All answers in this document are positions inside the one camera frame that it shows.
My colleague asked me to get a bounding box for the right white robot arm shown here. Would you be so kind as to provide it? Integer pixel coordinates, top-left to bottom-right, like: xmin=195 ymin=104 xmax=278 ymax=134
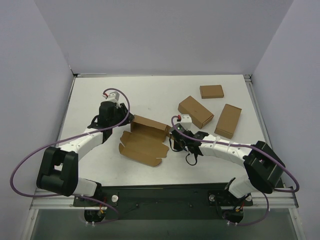
xmin=169 ymin=123 xmax=285 ymax=199

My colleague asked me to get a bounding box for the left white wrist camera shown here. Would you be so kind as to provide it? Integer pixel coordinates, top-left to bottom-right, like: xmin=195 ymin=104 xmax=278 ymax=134
xmin=102 ymin=91 xmax=120 ymax=102

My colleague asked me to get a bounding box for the purple cable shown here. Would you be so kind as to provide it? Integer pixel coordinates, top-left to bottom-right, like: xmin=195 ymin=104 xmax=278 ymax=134
xmin=9 ymin=87 xmax=131 ymax=223
xmin=170 ymin=114 xmax=300 ymax=226

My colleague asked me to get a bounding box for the brown paper box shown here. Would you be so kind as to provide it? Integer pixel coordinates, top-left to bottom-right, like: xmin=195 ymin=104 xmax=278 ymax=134
xmin=118 ymin=115 xmax=169 ymax=167

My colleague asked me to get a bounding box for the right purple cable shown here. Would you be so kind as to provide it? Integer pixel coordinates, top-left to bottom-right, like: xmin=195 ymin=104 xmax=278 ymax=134
xmin=170 ymin=114 xmax=300 ymax=226

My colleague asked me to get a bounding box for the folded box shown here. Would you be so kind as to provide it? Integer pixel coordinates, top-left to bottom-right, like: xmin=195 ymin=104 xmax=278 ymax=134
xmin=214 ymin=104 xmax=242 ymax=139
xmin=178 ymin=96 xmax=214 ymax=129
xmin=199 ymin=85 xmax=224 ymax=99

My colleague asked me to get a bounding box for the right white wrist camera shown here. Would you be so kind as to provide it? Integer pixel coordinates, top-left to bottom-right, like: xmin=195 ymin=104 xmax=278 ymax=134
xmin=177 ymin=114 xmax=193 ymax=131

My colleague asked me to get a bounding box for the aluminium frame rail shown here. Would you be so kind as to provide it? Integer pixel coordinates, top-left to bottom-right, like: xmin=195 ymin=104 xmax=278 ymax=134
xmin=30 ymin=195 xmax=74 ymax=210

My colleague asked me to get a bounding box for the folded box right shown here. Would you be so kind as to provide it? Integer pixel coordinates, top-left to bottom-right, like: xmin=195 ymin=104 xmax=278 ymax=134
xmin=214 ymin=104 xmax=242 ymax=139

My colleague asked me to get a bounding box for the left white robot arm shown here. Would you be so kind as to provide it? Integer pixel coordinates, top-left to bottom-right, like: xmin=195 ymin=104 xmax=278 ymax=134
xmin=36 ymin=101 xmax=134 ymax=206

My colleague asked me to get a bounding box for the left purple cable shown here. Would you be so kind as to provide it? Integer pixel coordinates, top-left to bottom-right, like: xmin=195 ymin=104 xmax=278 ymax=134
xmin=9 ymin=87 xmax=131 ymax=223

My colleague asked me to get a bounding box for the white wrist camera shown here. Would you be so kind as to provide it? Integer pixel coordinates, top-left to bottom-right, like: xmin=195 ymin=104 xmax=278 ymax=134
xmin=177 ymin=114 xmax=193 ymax=131
xmin=102 ymin=91 xmax=120 ymax=102

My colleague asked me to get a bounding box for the folded box far back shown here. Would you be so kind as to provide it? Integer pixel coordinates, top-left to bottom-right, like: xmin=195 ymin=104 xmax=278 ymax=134
xmin=199 ymin=85 xmax=224 ymax=99

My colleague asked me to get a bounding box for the folded box middle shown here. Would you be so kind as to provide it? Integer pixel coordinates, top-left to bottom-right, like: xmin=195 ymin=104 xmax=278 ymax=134
xmin=178 ymin=96 xmax=214 ymax=129

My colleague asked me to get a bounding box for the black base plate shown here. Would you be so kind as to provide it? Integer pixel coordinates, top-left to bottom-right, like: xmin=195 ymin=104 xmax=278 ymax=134
xmin=73 ymin=182 xmax=253 ymax=220

